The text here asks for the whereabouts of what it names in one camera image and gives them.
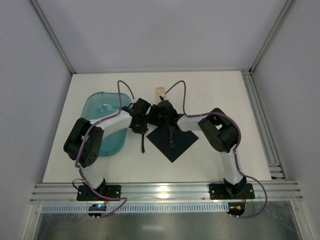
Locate aluminium front rail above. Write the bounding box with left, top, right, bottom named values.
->
left=30, top=180, right=304, bottom=204

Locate right aluminium frame post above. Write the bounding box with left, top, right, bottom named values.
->
left=249, top=0, right=297, bottom=75

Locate beige cutlery case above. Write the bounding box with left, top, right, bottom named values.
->
left=155, top=87, right=165, bottom=104

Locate iridescent fork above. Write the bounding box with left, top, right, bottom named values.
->
left=169, top=127, right=175, bottom=148

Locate teal plastic basin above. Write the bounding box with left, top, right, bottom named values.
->
left=81, top=92, right=132, bottom=157

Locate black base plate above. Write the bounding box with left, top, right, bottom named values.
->
left=208, top=183, right=256, bottom=200
left=76, top=184, right=121, bottom=202

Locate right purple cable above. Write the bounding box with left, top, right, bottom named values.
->
left=161, top=80, right=268, bottom=220

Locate aluminium frame post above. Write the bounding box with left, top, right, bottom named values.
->
left=28, top=0, right=76, bottom=75
left=249, top=0, right=297, bottom=75

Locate black paper napkin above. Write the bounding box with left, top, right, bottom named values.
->
left=147, top=126, right=199, bottom=163

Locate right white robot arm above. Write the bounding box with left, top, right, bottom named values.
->
left=147, top=100, right=247, bottom=199

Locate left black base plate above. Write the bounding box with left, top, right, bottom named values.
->
left=76, top=184, right=121, bottom=202

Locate purple cable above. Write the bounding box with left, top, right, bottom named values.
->
left=161, top=80, right=268, bottom=220
left=74, top=80, right=137, bottom=218

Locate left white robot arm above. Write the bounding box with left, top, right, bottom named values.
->
left=63, top=98, right=151, bottom=190

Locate left aluminium frame post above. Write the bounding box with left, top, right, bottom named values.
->
left=28, top=0, right=76, bottom=75

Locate aluminium rail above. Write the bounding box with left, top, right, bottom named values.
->
left=241, top=69, right=287, bottom=181
left=30, top=180, right=304, bottom=204

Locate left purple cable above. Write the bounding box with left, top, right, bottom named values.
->
left=74, top=80, right=137, bottom=218

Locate right side aluminium rail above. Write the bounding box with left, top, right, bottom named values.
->
left=241, top=69, right=287, bottom=181

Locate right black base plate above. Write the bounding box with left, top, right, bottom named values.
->
left=208, top=183, right=256, bottom=200

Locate white slotted cable duct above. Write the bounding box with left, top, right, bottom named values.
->
left=41, top=202, right=229, bottom=214

